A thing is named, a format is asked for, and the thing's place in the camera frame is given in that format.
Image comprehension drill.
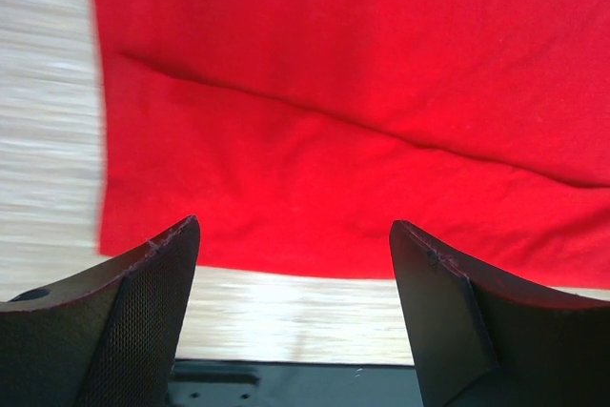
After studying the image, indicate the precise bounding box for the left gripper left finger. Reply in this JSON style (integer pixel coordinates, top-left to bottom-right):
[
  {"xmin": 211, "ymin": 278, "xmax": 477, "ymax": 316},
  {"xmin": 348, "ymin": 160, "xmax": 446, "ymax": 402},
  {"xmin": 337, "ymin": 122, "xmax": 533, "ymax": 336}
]
[{"xmin": 1, "ymin": 215, "xmax": 200, "ymax": 406}]

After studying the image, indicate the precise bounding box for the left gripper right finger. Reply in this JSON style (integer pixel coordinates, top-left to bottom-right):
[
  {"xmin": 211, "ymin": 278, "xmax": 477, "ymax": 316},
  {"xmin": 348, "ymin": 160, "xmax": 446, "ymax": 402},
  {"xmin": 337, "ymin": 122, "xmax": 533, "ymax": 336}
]
[{"xmin": 390, "ymin": 221, "xmax": 609, "ymax": 406}]

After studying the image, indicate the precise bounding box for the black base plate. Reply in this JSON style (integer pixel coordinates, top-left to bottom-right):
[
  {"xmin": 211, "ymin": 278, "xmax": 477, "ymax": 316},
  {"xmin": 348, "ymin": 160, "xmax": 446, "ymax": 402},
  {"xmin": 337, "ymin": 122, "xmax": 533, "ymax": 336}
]
[{"xmin": 163, "ymin": 357, "xmax": 423, "ymax": 407}]

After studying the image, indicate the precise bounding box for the red t-shirt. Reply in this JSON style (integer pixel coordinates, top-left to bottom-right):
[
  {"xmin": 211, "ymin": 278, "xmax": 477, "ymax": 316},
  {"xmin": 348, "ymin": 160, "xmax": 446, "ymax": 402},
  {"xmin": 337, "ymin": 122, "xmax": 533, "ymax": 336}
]
[{"xmin": 94, "ymin": 0, "xmax": 609, "ymax": 289}]

